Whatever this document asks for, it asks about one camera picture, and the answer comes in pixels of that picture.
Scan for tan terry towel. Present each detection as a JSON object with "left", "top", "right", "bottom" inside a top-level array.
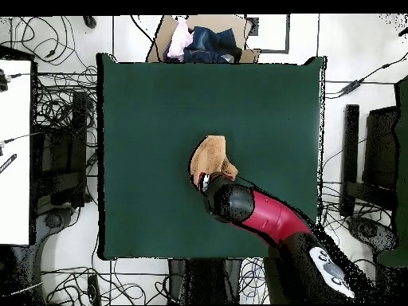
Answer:
[{"left": 189, "top": 135, "right": 239, "bottom": 192}]

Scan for dark green table cloth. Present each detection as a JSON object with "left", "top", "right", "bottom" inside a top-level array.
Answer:
[{"left": 96, "top": 52, "right": 328, "bottom": 261}]

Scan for blue denim jeans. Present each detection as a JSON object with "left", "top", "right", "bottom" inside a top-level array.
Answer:
[{"left": 163, "top": 25, "right": 243, "bottom": 64}]

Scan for black equipment stand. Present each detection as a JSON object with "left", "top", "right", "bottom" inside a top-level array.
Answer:
[{"left": 31, "top": 90, "right": 89, "bottom": 210}]

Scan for white pink garment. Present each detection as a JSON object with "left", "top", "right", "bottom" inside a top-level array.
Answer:
[{"left": 166, "top": 17, "right": 194, "bottom": 59}]

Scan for black power strip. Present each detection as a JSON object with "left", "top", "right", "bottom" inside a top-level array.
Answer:
[{"left": 87, "top": 274, "right": 102, "bottom": 305}]

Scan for black upright bar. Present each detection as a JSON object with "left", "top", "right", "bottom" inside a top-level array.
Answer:
[{"left": 339, "top": 104, "right": 360, "bottom": 218}]

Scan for brown cardboard box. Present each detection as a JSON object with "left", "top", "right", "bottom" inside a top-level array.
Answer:
[{"left": 146, "top": 14, "right": 261, "bottom": 64}]

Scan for black round base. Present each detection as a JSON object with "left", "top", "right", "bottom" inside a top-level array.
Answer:
[{"left": 346, "top": 215, "right": 398, "bottom": 254}]

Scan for black panel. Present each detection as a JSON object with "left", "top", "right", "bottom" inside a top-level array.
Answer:
[{"left": 361, "top": 104, "right": 400, "bottom": 192}]

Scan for white side table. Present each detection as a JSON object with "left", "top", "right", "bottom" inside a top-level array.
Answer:
[{"left": 0, "top": 58, "right": 33, "bottom": 246}]

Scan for black printed strip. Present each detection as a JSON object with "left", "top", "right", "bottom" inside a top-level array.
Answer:
[{"left": 0, "top": 153, "right": 18, "bottom": 175}]

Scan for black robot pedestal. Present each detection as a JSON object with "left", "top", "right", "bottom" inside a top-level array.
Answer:
[{"left": 167, "top": 258, "right": 244, "bottom": 305}]

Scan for black cable tangle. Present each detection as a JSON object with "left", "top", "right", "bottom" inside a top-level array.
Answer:
[
  {"left": 33, "top": 63, "right": 98, "bottom": 128},
  {"left": 238, "top": 257, "right": 272, "bottom": 304},
  {"left": 318, "top": 181, "right": 394, "bottom": 269},
  {"left": 41, "top": 257, "right": 170, "bottom": 305}
]

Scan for black cable adapter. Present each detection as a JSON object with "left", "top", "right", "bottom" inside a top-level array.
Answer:
[{"left": 338, "top": 79, "right": 363, "bottom": 95}]

